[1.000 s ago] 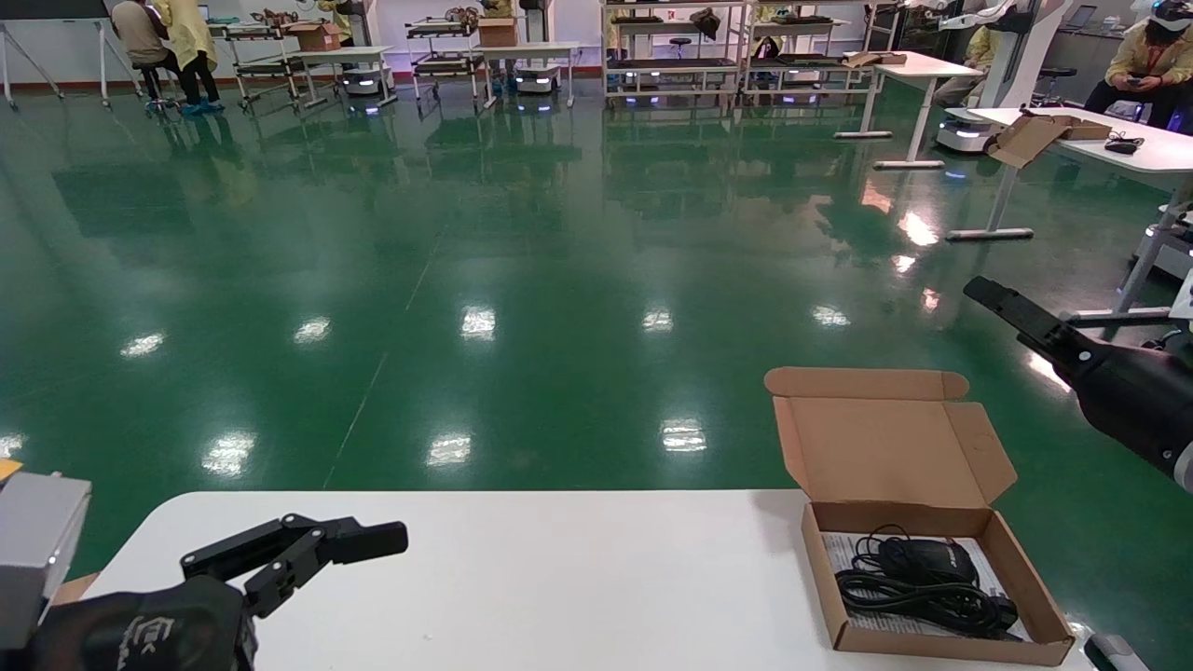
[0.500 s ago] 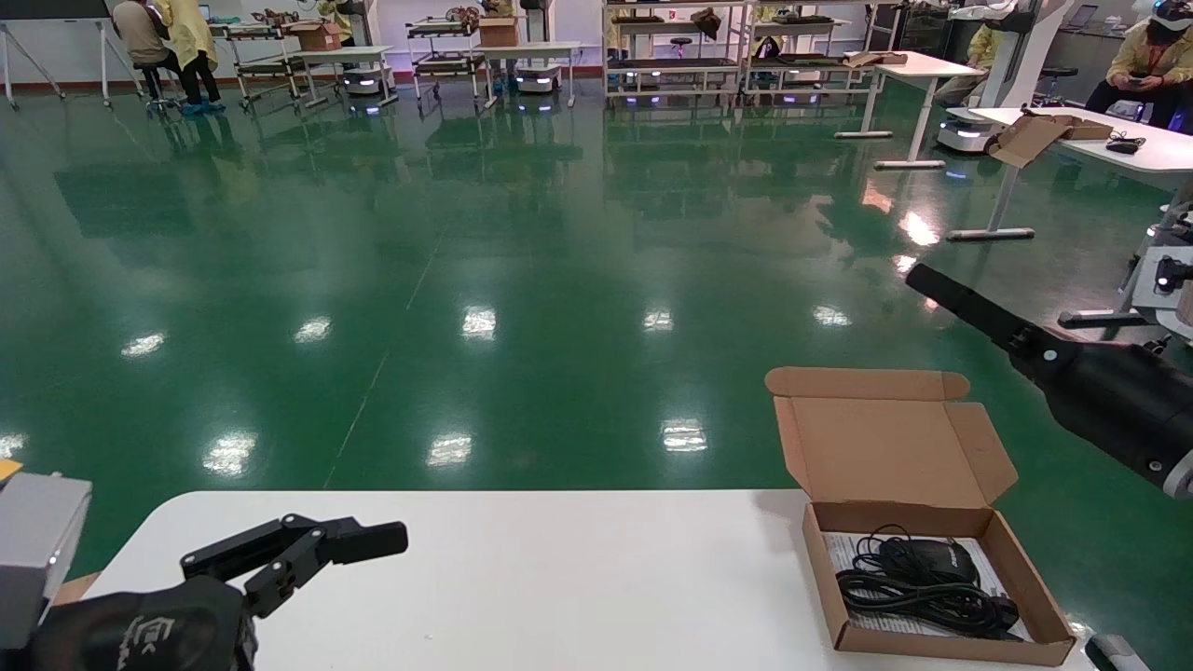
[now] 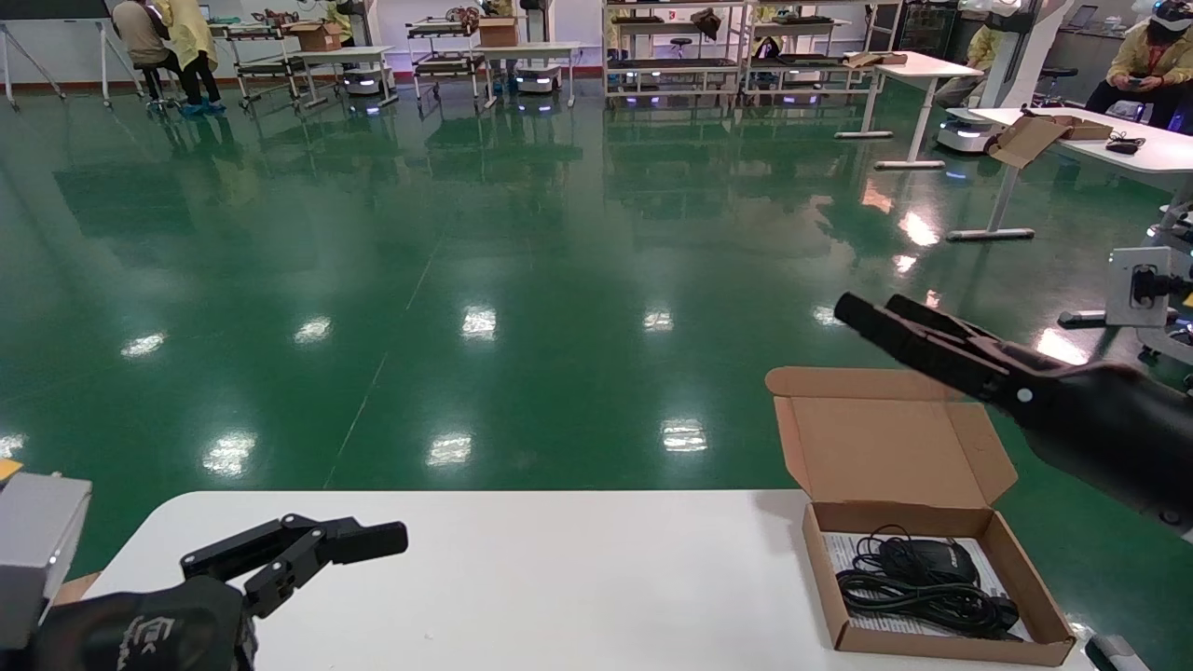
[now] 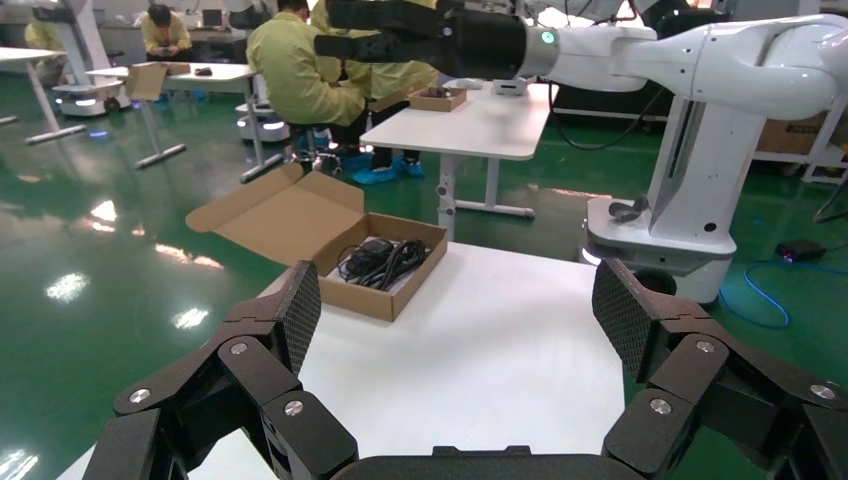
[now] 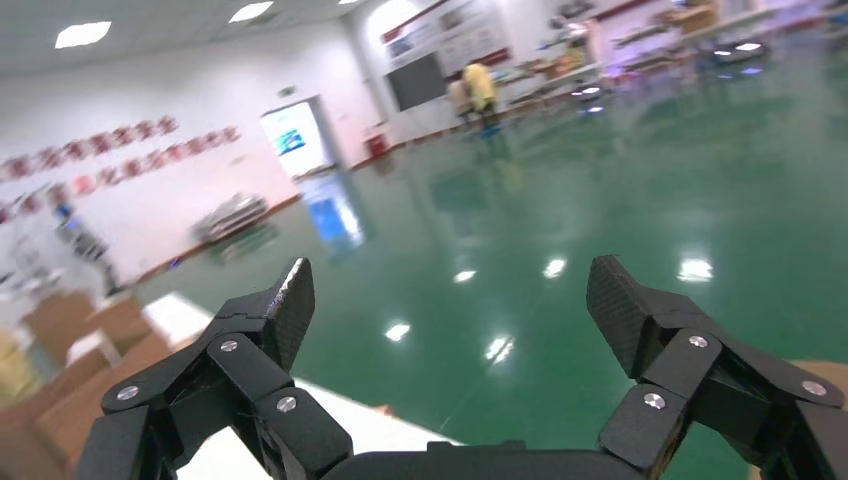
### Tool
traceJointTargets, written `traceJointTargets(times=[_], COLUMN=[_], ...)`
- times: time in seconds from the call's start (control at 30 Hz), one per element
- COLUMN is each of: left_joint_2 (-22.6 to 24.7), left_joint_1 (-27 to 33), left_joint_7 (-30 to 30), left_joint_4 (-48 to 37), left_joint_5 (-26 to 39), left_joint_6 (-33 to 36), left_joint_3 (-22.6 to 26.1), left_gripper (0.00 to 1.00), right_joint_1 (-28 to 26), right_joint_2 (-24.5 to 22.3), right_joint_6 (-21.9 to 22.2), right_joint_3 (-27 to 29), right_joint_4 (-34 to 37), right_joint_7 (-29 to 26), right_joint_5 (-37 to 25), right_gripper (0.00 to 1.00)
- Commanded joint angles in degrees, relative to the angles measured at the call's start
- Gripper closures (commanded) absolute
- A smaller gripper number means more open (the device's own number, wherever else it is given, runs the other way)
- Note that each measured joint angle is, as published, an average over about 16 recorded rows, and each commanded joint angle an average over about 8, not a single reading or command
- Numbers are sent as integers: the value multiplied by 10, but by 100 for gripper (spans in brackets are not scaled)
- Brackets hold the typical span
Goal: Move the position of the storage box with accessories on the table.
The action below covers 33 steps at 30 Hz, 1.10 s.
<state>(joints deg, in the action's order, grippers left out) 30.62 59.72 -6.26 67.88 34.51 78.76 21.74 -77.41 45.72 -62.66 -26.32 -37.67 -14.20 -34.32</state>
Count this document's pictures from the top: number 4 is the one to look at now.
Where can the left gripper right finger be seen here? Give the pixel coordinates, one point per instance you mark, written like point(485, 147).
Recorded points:
point(696, 371)

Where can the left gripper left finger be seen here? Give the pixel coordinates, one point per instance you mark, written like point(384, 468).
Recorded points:
point(252, 371)

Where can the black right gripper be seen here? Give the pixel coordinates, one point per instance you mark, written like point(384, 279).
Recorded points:
point(484, 43)

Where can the brown cardboard storage box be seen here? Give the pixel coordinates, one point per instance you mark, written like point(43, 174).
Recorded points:
point(278, 218)

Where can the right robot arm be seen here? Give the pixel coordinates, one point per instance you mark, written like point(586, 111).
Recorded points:
point(729, 66)

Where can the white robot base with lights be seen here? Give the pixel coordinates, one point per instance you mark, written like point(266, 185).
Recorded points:
point(262, 122)

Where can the shallow cardboard box with accessories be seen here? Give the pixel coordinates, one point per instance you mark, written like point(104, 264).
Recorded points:
point(437, 100)

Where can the small open cardboard box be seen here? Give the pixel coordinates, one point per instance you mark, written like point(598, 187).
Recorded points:
point(147, 81)

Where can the seated person in yellow coat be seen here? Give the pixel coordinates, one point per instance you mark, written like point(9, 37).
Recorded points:
point(397, 76)
point(291, 73)

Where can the small white object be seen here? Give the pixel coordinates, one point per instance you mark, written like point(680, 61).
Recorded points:
point(464, 83)

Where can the white work table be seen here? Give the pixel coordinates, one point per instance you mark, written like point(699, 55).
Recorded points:
point(477, 126)

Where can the small grey device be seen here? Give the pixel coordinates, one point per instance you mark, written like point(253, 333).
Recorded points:
point(510, 87)

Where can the black power brick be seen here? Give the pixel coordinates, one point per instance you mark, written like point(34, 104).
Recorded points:
point(800, 250)

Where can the white table with T-foot legs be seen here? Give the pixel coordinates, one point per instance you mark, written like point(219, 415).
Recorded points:
point(26, 56)
point(225, 79)

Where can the open laptop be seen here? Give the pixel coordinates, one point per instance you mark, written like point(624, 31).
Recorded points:
point(212, 17)

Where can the white robot torso with base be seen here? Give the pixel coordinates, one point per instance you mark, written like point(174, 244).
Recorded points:
point(702, 172)

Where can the seated person with white cap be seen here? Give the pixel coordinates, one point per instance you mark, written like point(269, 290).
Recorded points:
point(166, 36)

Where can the white wheeled robot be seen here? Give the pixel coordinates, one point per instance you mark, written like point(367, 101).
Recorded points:
point(79, 53)

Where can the white shelf frame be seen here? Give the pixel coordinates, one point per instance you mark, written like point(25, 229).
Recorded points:
point(825, 142)

